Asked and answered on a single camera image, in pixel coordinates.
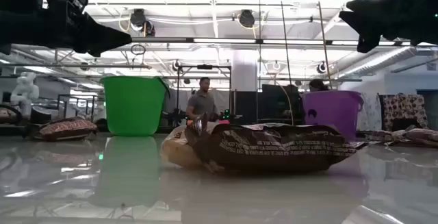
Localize person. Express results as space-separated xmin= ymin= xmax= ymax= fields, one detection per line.
xmin=185 ymin=76 xmax=220 ymax=122
xmin=307 ymin=78 xmax=330 ymax=93

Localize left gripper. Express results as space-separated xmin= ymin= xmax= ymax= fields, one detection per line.
xmin=0 ymin=0 xmax=133 ymax=58

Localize long black cable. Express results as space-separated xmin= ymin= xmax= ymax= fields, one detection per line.
xmin=276 ymin=0 xmax=294 ymax=88

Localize white humanoid robot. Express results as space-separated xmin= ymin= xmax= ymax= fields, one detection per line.
xmin=9 ymin=71 xmax=40 ymax=117

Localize silver ceiling duct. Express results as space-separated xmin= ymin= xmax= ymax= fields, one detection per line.
xmin=337 ymin=45 xmax=420 ymax=78

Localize green plastic bucket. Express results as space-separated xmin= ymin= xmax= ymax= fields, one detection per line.
xmin=99 ymin=75 xmax=171 ymax=137

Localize black ceiling lamp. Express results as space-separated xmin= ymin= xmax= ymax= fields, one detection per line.
xmin=129 ymin=8 xmax=157 ymax=38
xmin=238 ymin=9 xmax=257 ymax=29

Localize patterned cloth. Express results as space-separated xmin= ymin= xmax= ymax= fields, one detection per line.
xmin=378 ymin=93 xmax=429 ymax=132

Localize black monitor panels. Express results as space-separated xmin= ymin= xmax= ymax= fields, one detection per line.
xmin=232 ymin=84 xmax=304 ymax=125

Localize purple plastic bucket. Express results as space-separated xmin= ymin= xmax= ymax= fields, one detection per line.
xmin=300 ymin=90 xmax=365 ymax=142

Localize tan wrapped candy bar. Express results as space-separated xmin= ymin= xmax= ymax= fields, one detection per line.
xmin=159 ymin=123 xmax=206 ymax=169

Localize long yellow cable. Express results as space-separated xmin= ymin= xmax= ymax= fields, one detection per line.
xmin=315 ymin=0 xmax=333 ymax=91

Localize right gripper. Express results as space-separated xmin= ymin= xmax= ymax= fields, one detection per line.
xmin=338 ymin=0 xmax=427 ymax=53

